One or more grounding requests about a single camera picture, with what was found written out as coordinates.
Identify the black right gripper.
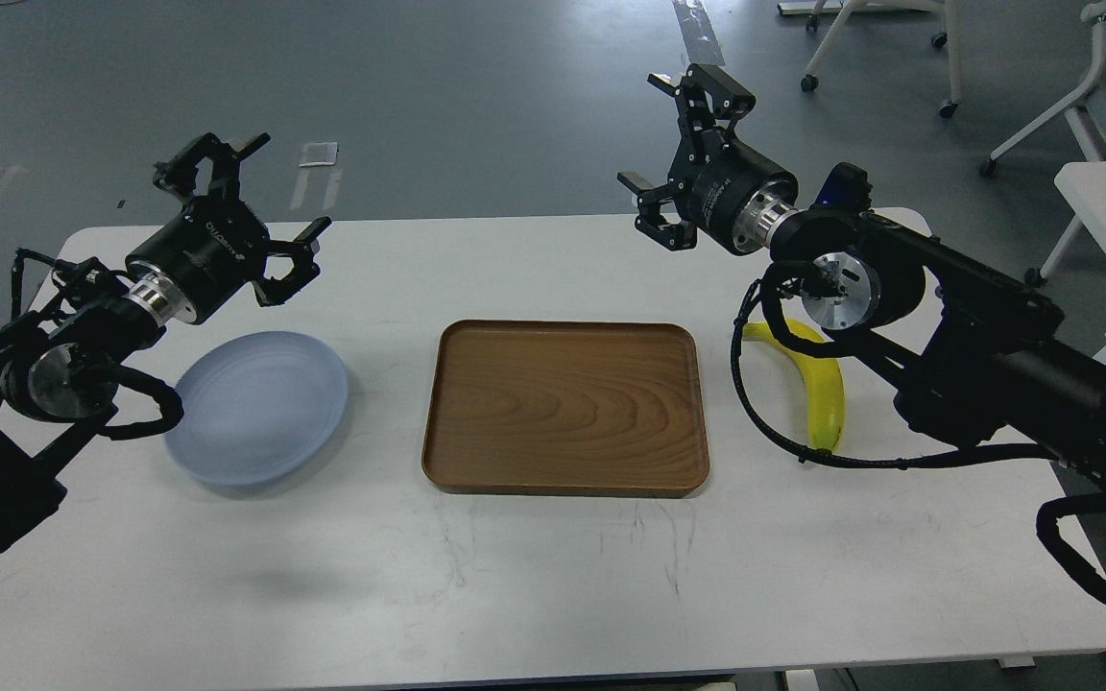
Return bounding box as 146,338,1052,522
617,64,799,255

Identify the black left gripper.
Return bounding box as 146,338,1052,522
126,132,332,324

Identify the light blue plate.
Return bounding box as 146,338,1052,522
163,331,349,488

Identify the yellow banana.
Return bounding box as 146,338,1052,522
742,322,846,452

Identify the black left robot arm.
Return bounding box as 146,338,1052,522
0,132,332,554

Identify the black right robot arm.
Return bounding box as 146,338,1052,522
618,64,1106,605

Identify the white tape patch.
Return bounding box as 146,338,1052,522
298,142,340,169

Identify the grey floor tape strip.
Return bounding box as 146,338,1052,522
671,0,726,67

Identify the brown wooden tray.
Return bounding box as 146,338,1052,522
421,320,710,498

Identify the white chair base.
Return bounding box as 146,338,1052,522
776,1,964,122

